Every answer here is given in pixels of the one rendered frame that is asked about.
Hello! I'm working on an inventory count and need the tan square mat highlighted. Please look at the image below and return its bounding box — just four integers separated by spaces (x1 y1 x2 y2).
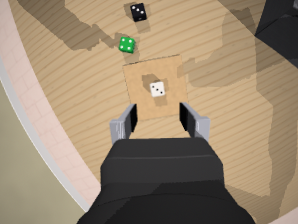
123 55 188 121

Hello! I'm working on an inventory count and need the black die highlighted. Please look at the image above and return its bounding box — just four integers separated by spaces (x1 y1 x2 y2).
130 3 147 22

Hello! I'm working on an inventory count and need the green die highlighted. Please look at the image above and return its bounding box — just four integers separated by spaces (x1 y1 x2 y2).
119 37 136 54

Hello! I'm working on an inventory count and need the white die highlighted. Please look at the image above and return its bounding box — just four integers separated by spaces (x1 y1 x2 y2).
150 81 165 97

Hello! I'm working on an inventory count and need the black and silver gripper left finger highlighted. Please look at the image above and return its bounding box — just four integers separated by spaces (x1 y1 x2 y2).
109 104 138 146

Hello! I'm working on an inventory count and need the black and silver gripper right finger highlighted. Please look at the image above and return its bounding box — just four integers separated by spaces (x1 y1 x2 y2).
179 102 211 142

